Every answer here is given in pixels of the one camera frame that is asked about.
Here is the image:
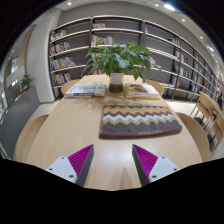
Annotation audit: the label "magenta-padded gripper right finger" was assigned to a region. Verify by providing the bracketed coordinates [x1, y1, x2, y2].
[131, 144, 181, 187]

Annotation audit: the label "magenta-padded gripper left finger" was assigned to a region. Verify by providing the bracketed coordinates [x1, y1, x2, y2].
[45, 144, 95, 188]

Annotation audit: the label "zigzag patterned grey towel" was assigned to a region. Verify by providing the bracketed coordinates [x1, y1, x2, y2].
[98, 105, 183, 140]

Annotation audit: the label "light wooden curved chair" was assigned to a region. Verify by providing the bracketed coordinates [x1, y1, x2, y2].
[60, 78, 81, 96]
[175, 112, 211, 163]
[15, 114, 50, 163]
[145, 79, 165, 98]

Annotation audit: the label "wooden slatted chair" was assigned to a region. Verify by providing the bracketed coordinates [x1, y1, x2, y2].
[189, 96, 214, 134]

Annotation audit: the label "yellow cover book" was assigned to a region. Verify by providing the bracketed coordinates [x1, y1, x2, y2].
[123, 82, 161, 100]

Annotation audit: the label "white blue large book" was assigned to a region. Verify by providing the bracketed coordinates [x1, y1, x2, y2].
[64, 82, 108, 99]

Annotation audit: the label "light wooden side table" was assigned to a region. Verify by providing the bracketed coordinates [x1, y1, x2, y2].
[199, 91, 224, 141]

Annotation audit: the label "small green potted plant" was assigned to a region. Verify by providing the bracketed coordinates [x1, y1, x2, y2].
[19, 74, 36, 92]

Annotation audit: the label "green potted plant white pot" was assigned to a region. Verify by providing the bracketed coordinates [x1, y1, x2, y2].
[81, 42, 162, 94]

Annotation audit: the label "grey bookshelf unit with books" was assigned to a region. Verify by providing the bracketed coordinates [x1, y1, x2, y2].
[48, 14, 223, 102]

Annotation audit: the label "ceiling lights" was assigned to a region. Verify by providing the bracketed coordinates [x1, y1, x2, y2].
[66, 1, 216, 53]

